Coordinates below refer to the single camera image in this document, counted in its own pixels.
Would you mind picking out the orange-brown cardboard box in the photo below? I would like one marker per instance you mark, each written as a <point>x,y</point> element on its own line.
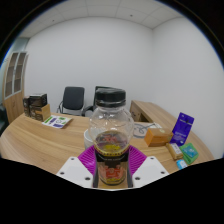
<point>158,137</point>

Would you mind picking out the green flat packet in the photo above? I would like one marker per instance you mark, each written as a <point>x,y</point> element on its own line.
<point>190,152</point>

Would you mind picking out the black padded office chair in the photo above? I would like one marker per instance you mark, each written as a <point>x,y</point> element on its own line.
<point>73,98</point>

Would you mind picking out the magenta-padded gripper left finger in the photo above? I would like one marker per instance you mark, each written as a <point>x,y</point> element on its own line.
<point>75,171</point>

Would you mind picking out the purple standing pouch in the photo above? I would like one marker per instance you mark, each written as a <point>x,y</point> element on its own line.
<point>181,130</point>

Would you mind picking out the small light blue box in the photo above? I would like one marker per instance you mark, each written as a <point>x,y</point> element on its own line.
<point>181,164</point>

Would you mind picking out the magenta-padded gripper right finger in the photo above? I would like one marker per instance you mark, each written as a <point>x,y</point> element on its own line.
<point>150,171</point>

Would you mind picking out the black mesh office chair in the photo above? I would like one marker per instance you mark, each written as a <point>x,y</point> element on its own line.
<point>89,110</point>

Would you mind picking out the wooden shelf cabinet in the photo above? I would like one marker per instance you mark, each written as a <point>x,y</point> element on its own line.
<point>13,106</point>

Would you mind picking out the small tan packet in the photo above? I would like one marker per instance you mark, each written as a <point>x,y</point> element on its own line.
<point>174,151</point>

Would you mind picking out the clear black-capped drink bottle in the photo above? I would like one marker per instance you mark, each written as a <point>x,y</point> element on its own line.
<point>111,133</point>

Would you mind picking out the white leaflet with green print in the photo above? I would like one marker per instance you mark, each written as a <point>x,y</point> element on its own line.
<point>56,121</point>

